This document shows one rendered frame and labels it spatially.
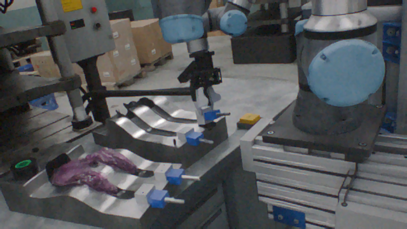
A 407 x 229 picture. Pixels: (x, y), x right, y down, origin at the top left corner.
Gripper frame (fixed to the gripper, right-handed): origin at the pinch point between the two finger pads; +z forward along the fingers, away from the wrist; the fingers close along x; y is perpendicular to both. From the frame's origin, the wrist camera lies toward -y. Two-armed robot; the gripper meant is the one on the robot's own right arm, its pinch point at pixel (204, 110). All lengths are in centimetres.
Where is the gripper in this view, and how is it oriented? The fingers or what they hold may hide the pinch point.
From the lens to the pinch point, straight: 123.6
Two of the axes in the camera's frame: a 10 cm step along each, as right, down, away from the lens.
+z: 1.8, 9.7, 1.9
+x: 6.4, -2.6, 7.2
